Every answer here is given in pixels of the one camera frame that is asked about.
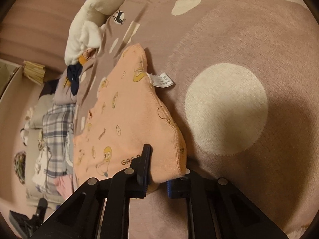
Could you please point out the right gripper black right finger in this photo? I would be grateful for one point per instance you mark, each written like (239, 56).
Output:
(217, 209)

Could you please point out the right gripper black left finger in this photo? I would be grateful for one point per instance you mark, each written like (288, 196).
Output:
(100, 209)

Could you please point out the peach cartoon print garment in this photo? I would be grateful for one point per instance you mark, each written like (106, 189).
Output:
(126, 116)

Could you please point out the white folded clothes pile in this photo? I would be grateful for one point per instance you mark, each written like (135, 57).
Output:
(41, 167)

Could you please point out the pink folded garment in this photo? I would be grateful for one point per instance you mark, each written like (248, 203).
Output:
(64, 186)

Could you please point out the beige headboard cushion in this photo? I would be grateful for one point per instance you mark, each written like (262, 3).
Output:
(32, 153)

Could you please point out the plaid checked pillow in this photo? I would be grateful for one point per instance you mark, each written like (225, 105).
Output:
(56, 123)

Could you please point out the mauve small pillow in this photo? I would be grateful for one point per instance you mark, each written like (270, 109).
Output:
(63, 95)

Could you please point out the navy and orange garment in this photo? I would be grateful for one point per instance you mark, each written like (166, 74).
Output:
(72, 80)

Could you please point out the mauve polka dot blanket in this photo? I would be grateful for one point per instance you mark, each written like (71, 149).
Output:
(244, 92)

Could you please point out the white fluffy plush garment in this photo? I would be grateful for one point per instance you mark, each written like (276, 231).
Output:
(86, 29)

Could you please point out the pink curtain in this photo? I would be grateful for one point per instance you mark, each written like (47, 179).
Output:
(37, 31)

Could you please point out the colourful round wall ornament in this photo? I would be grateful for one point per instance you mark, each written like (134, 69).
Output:
(19, 166)

